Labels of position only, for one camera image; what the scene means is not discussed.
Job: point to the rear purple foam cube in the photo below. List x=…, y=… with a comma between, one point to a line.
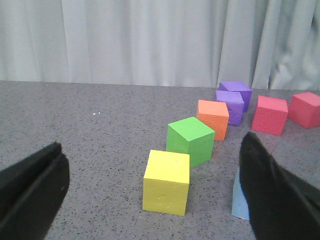
x=238, y=86

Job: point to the purple foam cube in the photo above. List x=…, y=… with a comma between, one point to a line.
x=235, y=105
x=238, y=86

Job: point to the front purple foam cube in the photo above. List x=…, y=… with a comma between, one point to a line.
x=235, y=105

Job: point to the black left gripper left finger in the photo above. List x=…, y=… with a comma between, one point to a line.
x=32, y=192

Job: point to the white curtain backdrop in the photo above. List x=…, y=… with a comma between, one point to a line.
x=267, y=44

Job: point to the small orange foam cube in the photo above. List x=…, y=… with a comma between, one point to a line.
x=215, y=115

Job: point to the smooth red foam cube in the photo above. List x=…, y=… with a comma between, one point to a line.
x=304, y=109

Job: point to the green foam cube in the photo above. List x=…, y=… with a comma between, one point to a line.
x=191, y=136

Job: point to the notched light blue foam cube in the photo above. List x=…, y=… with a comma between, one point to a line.
x=239, y=204

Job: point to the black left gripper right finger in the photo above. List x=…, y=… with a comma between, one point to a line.
x=281, y=205

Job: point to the yellow foam cube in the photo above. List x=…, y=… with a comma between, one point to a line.
x=166, y=182

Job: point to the textured red foam cube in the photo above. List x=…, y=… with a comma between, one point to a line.
x=270, y=115

